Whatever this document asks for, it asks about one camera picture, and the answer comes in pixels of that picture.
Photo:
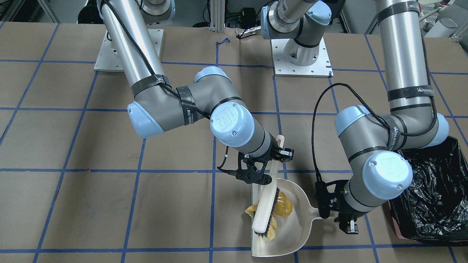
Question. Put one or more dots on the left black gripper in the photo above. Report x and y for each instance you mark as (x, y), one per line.
(346, 217)

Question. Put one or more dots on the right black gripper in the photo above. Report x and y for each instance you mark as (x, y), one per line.
(275, 151)

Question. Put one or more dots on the brown toy potato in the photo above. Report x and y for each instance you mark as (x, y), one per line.
(283, 206)

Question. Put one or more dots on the white plastic dustpan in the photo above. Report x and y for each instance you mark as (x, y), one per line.
(292, 231)

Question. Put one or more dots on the white hand brush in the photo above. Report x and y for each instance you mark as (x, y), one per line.
(266, 202)

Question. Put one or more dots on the pale yellow peel slice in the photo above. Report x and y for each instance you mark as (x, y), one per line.
(272, 226)

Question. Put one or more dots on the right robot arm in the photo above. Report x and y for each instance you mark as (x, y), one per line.
(158, 108)

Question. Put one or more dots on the black bag lined bin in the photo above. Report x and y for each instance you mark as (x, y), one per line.
(434, 208)

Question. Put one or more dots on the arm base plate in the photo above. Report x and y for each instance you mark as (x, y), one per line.
(108, 58)
(293, 60)

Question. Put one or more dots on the aluminium frame post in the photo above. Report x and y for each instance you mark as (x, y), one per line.
(217, 16)

